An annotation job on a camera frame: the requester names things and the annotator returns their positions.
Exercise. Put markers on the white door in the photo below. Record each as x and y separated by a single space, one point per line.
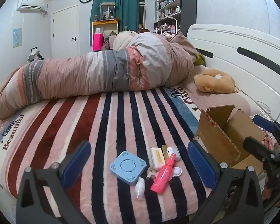
65 30

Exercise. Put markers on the glass display case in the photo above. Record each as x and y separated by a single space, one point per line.
106 11

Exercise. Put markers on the pink grey striped duvet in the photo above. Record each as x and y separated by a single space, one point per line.
95 72

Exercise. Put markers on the white bed headboard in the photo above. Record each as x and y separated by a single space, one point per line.
242 70

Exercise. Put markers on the brown cardboard box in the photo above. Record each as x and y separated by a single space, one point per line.
214 130

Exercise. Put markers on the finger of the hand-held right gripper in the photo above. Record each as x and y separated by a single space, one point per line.
254 144
263 122

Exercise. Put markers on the blue wall poster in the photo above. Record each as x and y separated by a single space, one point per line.
17 37

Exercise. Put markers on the pink spray bottle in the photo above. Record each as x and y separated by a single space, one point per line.
162 177

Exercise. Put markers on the white case with yellow label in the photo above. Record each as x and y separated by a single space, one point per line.
157 159

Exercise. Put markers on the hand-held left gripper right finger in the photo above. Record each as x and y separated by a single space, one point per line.
201 165

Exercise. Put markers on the pink ribbed pillow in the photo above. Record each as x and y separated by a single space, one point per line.
214 102

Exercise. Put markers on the white round cap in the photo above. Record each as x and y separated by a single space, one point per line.
177 172

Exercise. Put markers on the striped printed blanket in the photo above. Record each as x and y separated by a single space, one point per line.
72 126

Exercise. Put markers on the small clear bottle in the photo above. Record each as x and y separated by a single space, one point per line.
139 189

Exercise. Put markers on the dark clutter pile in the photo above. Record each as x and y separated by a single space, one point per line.
35 56

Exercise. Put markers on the tan plush toy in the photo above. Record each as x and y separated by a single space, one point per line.
214 81

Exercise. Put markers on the teal curtain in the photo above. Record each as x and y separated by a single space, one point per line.
121 7

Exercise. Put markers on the green plush toy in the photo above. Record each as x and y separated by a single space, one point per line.
199 59

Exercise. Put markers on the gold rectangular box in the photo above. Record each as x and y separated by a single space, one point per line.
164 150

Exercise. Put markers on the white air conditioner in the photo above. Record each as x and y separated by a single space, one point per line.
30 3

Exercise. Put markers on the yellow shelf unit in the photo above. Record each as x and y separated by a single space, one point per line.
106 23

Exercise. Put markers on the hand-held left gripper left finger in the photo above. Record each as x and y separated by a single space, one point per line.
75 163

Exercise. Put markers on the cluttered bookshelf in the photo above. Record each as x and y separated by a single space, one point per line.
169 7

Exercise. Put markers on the white earbuds case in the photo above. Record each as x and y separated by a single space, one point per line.
173 152

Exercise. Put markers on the blue square plastic device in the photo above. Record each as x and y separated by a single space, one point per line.
128 168

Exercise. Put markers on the bright pink bag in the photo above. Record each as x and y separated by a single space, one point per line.
98 42

